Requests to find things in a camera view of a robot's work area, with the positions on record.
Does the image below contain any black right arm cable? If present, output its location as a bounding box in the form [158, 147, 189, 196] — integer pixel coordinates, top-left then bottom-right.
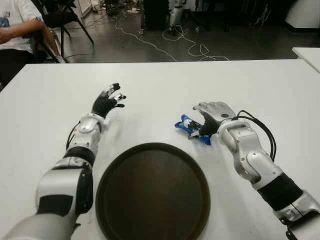
[234, 109, 278, 161]

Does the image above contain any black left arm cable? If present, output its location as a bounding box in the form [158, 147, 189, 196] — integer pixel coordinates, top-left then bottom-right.
[66, 123, 79, 151]

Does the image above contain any black cabinet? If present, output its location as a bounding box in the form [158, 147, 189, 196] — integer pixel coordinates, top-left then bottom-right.
[144, 0, 170, 30]

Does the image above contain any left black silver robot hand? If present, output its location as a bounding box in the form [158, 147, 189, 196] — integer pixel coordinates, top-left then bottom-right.
[91, 82, 127, 118]

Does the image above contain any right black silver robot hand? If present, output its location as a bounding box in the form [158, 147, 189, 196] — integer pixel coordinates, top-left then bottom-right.
[187, 101, 237, 140]

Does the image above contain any white side table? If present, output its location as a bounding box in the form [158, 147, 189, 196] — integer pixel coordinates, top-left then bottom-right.
[291, 46, 320, 74]

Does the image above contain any white curved panel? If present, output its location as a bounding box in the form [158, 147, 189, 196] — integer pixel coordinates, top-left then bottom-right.
[284, 0, 320, 29]

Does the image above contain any person in white shirt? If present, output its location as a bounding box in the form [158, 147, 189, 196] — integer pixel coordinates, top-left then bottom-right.
[0, 0, 48, 86]

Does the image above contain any blue Oreo cookie packet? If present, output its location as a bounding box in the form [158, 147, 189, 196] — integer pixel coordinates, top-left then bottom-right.
[174, 114, 213, 146]

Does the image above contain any black chair frame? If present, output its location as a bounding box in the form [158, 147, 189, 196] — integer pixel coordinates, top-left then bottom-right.
[29, 32, 62, 63]

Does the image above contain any white floor cable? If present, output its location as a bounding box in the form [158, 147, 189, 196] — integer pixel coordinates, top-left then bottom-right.
[114, 17, 177, 63]
[161, 24, 230, 62]

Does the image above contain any black gantry frame with casters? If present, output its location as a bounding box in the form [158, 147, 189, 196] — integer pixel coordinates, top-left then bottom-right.
[138, 0, 202, 35]

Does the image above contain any white board panel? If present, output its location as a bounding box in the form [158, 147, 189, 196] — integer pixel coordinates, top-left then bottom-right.
[76, 0, 95, 19]

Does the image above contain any black chair with angled legs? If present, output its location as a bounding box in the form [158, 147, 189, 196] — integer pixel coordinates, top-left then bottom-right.
[43, 0, 95, 58]

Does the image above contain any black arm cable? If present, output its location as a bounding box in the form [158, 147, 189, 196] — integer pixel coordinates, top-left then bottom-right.
[66, 123, 79, 151]
[234, 109, 278, 161]

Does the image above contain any dark brown round tray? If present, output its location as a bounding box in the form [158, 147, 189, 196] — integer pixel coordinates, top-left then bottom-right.
[95, 142, 211, 240]

